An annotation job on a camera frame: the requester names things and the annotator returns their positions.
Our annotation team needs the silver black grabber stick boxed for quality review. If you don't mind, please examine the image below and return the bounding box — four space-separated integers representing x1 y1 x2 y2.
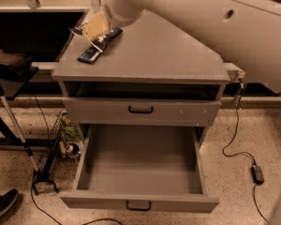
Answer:
0 96 58 193

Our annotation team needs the black shoe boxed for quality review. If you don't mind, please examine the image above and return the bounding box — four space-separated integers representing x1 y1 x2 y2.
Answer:
0 189 19 217

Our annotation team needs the grey open bottom drawer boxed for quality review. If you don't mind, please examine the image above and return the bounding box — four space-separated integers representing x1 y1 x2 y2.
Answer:
60 125 219 213

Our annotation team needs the wire basket with items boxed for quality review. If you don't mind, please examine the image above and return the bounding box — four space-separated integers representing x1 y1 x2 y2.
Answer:
49 110 81 163

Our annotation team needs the black power adapter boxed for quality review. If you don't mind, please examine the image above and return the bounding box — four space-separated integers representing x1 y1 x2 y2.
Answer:
251 165 264 185

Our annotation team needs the blue chip bag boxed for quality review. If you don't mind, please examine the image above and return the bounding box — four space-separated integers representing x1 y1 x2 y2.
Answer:
70 23 123 53

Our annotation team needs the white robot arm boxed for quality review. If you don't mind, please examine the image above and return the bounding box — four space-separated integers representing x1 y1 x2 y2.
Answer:
82 0 281 96

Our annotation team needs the grey drawer cabinet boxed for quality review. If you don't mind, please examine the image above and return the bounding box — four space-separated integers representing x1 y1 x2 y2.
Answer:
53 12 229 139

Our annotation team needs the black power cable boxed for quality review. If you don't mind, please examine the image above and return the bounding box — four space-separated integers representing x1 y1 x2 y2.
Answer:
222 77 270 223

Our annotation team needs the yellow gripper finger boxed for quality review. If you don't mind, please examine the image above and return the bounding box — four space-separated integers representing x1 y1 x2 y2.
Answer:
82 12 110 41

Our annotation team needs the small dark blue snack packet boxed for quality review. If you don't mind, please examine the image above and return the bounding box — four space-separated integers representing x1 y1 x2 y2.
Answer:
77 46 101 64

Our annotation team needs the black drawer handle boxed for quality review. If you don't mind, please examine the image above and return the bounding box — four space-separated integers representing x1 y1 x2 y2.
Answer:
128 106 154 114
126 201 152 212

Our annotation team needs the black bottom drawer handle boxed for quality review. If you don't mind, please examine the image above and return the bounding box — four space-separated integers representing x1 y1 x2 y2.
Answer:
126 201 152 212

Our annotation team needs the black floor cable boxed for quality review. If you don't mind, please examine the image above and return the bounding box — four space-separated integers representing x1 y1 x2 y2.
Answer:
30 185 125 225

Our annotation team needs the black middle drawer handle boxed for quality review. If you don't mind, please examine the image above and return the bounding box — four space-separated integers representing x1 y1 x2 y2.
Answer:
128 106 154 114

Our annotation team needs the grey middle drawer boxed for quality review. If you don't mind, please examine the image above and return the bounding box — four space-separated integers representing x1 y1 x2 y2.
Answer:
64 97 220 127

